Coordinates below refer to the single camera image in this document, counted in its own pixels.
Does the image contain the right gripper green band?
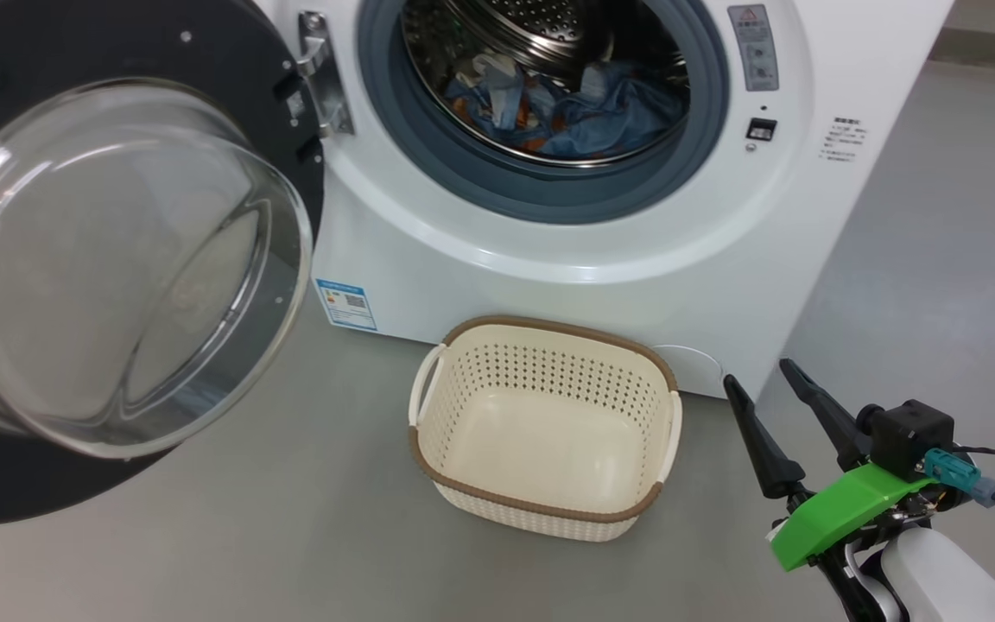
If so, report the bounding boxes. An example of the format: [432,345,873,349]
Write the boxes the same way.
[722,358,956,573]

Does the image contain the blue cartoon print garment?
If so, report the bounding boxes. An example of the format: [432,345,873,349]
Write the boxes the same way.
[444,52,688,158]

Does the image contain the black round glass washer door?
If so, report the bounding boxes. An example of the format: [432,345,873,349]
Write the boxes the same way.
[0,0,326,526]

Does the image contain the cream perforated laundry basket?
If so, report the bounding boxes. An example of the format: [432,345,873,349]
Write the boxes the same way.
[409,315,682,543]

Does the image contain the white front-load washing machine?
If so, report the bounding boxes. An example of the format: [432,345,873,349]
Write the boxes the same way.
[251,0,956,400]

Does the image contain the grey rubber door gasket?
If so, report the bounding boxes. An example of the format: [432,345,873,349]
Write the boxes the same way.
[357,0,732,225]

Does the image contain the metal door hinge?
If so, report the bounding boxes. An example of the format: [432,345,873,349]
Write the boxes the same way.
[295,10,356,139]

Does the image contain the round white filter cover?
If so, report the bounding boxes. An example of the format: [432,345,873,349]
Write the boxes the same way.
[649,344,726,395]

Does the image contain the small printed text sticker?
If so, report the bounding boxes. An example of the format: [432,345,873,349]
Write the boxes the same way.
[819,117,870,165]

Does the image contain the grey warning label sticker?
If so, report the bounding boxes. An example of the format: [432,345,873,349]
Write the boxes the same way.
[726,4,781,92]

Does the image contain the blue energy label sticker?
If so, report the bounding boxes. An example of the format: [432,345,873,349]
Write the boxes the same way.
[314,277,377,332]

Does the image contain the steel perforated washer drum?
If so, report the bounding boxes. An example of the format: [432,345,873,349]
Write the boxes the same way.
[401,0,693,167]

